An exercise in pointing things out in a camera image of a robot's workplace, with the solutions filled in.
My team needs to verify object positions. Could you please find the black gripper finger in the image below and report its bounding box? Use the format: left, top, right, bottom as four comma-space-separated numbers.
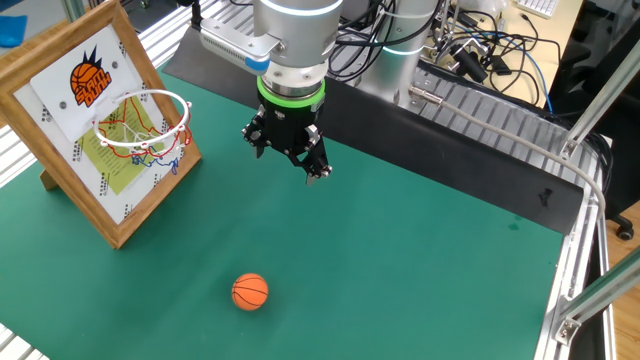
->
291, 123, 334, 187
241, 110, 269, 160

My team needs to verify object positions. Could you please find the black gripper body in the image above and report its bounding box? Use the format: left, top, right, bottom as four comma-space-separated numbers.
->
257, 101, 326, 155

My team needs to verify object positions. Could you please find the small orange basketball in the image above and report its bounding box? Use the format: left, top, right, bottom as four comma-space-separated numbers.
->
231, 272, 270, 312

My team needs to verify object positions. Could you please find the green table mat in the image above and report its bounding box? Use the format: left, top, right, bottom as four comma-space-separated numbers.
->
0, 69, 566, 360

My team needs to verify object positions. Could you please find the white hoop with net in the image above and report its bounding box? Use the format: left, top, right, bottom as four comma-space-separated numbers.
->
92, 88, 194, 176

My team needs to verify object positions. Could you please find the black cylindrical device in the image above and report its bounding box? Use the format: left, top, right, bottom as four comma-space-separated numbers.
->
452, 47, 489, 84

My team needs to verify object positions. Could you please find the black power adapter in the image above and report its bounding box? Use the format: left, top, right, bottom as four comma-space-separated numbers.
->
488, 53, 512, 77

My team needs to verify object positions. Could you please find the white slam dunk backboard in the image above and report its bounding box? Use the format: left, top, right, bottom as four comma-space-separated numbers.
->
29, 23, 141, 144

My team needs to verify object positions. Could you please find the white keyboard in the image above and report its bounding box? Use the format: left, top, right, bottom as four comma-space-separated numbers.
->
514, 0, 561, 20

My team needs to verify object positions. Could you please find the light wooden desk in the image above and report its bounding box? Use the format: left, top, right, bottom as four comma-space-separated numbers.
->
439, 0, 585, 109

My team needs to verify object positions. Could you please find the black office chair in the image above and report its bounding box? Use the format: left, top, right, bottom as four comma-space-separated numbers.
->
547, 0, 640, 242

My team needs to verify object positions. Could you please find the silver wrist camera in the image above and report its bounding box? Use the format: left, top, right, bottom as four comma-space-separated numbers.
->
198, 17, 286, 76

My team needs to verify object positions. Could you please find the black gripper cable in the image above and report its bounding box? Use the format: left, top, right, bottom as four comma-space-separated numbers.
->
327, 0, 386, 84

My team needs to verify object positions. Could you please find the black camera cable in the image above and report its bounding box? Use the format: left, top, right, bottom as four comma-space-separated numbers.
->
174, 0, 206, 32

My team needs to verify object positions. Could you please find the wooden picture frame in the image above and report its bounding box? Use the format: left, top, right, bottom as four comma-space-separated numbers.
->
0, 0, 203, 250

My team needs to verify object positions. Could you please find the aluminium frame post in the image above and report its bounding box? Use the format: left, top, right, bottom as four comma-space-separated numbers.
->
60, 0, 87, 22
558, 37, 640, 161
552, 257, 640, 347

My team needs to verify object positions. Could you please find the blue cable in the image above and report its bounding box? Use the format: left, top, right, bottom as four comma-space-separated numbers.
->
447, 19, 555, 115

